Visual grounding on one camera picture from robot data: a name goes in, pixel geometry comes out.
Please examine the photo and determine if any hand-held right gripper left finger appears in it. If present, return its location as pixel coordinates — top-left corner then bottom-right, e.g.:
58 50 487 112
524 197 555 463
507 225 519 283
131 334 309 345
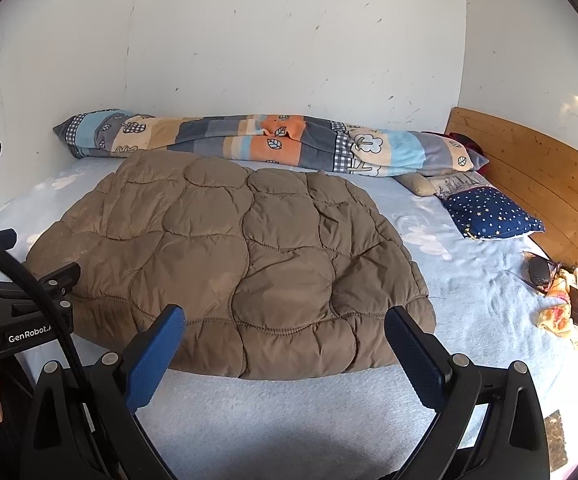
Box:
22 304 188 480

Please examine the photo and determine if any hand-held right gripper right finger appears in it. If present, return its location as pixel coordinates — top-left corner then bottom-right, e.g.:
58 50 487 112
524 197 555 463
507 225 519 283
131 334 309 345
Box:
385 305 552 480

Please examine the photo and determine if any brown quilted jacket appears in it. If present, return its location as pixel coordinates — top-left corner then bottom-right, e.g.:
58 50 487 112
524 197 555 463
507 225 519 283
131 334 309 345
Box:
23 150 438 381

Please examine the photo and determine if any light blue cloud-print bed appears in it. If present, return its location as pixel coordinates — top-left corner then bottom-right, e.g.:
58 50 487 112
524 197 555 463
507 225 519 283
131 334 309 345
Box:
0 157 578 480

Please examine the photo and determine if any yellow floral cloth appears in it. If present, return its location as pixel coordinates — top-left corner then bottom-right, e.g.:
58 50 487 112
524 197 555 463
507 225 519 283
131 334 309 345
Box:
534 266 578 352

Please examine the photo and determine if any black glasses case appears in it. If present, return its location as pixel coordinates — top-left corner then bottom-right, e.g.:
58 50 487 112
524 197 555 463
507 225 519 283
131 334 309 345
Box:
526 256 552 287

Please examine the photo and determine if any dark rough mat piece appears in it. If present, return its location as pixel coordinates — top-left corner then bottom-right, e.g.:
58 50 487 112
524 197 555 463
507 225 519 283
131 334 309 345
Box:
543 409 570 472

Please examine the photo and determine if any navy star-print pillow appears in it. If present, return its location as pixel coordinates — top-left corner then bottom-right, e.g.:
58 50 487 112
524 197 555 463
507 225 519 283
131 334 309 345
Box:
441 186 546 242

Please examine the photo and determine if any beige small pillow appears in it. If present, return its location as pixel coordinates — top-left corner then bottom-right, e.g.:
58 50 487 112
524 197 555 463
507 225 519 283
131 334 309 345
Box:
394 172 442 199

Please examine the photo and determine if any grey printed pillow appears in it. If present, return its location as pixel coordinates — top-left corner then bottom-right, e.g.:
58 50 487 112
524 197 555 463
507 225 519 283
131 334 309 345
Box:
426 170 490 196

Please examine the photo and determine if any patchwork fleece blanket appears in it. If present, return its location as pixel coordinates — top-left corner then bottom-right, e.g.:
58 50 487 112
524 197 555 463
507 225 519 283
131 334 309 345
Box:
53 108 490 179

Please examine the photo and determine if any dark red cloth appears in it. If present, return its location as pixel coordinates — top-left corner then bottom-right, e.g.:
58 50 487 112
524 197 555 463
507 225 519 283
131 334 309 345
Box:
439 131 486 159

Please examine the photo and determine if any wooden headboard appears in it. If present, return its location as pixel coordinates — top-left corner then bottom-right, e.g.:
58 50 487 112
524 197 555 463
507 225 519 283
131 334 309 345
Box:
444 106 578 303

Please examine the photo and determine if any black cable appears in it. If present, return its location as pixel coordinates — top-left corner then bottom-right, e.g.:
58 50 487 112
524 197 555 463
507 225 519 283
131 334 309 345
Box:
0 232 120 480

